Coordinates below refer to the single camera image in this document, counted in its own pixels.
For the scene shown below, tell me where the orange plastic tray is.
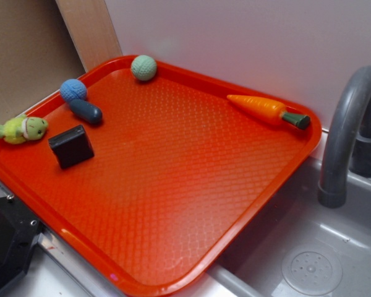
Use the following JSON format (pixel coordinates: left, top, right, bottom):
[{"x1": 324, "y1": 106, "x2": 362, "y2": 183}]
[{"x1": 0, "y1": 56, "x2": 322, "y2": 296}]

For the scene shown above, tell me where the wooden board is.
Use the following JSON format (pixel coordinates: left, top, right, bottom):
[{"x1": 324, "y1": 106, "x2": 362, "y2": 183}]
[{"x1": 56, "y1": 0, "x2": 122, "y2": 71}]

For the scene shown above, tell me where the dark grey capsule toy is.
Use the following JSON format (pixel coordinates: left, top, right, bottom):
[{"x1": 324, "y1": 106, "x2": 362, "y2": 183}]
[{"x1": 69, "y1": 99, "x2": 103, "y2": 124}]

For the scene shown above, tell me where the blue textured ball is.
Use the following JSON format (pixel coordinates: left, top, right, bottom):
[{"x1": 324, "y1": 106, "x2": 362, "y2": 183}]
[{"x1": 59, "y1": 79, "x2": 87, "y2": 103}]

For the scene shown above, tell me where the green textured ball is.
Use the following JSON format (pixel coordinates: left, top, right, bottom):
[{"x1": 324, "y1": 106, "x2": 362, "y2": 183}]
[{"x1": 130, "y1": 55, "x2": 158, "y2": 82}]

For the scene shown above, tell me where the grey toy sink basin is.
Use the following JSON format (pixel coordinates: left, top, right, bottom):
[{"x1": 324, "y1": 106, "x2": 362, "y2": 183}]
[{"x1": 209, "y1": 158, "x2": 371, "y2": 296}]

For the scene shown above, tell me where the orange toy carrot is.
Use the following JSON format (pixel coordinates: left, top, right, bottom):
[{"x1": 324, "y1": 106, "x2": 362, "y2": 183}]
[{"x1": 226, "y1": 95, "x2": 311, "y2": 130}]

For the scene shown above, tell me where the black box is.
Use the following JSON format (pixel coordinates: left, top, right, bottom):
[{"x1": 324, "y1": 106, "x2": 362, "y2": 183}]
[{"x1": 48, "y1": 124, "x2": 95, "y2": 169}]

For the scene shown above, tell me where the green plush frog toy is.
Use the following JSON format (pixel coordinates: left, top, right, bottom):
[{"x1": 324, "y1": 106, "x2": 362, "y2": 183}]
[{"x1": 0, "y1": 114, "x2": 49, "y2": 145}]

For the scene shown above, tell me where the grey toy faucet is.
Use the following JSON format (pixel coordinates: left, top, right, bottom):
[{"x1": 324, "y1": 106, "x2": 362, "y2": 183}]
[{"x1": 318, "y1": 66, "x2": 371, "y2": 209}]

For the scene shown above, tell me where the black metal mount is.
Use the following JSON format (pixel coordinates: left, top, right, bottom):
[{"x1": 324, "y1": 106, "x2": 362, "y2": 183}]
[{"x1": 0, "y1": 196, "x2": 41, "y2": 294}]

